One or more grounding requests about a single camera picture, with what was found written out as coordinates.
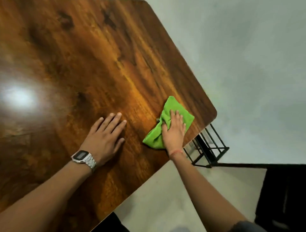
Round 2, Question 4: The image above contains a person's right hand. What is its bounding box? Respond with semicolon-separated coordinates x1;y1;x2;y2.
161;110;186;155

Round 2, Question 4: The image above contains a person's left hand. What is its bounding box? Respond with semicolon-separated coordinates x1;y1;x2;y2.
79;112;127;167

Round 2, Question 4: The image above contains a green microfiber cloth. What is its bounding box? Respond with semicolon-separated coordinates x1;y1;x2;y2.
142;96;195;150

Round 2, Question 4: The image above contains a person's left forearm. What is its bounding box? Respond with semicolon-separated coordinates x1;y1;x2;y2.
0;161;92;232

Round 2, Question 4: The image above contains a person's right forearm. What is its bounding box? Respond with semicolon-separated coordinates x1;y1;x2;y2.
170;152;248;232

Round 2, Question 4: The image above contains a red thread wristband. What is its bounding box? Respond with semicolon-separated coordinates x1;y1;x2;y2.
168;149;184;159

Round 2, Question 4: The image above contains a silver digital wristwatch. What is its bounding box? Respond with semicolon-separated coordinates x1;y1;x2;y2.
71;150;97;171

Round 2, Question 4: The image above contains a person's dark trouser leg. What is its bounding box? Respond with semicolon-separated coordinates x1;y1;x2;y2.
92;212;131;232

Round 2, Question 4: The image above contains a person's grey sleeve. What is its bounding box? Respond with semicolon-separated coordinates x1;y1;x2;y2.
230;221;267;232

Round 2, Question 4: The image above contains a black metal table frame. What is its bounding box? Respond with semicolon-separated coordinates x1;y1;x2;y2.
183;123;230;168

